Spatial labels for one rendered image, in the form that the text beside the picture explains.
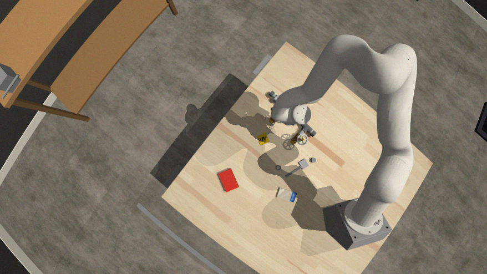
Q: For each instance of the grey pipe manifold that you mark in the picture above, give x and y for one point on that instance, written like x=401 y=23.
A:
x=306 y=127

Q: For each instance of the red flat block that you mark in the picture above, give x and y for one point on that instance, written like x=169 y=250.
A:
x=228 y=180

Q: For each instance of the yellow square tag on metal chain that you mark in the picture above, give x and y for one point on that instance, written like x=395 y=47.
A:
x=263 y=138

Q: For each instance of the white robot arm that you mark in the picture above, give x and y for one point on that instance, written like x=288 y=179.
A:
x=391 y=74

